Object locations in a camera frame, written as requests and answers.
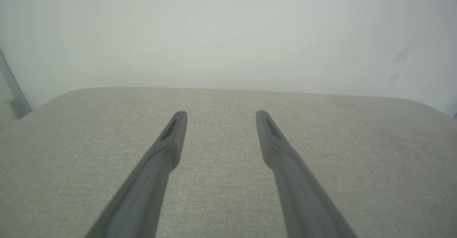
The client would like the grey metal bar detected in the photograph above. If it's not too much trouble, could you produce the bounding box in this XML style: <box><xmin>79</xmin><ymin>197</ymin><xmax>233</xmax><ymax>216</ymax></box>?
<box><xmin>0</xmin><ymin>50</ymin><xmax>32</xmax><ymax>120</ymax></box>

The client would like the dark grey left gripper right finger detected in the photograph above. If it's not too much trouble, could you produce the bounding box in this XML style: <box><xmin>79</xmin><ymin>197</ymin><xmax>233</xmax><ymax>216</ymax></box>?
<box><xmin>255</xmin><ymin>110</ymin><xmax>357</xmax><ymax>238</ymax></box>

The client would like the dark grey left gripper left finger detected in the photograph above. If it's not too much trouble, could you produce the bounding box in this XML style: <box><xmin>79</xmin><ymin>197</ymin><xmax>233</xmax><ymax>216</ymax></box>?
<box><xmin>86</xmin><ymin>111</ymin><xmax>188</xmax><ymax>238</ymax></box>

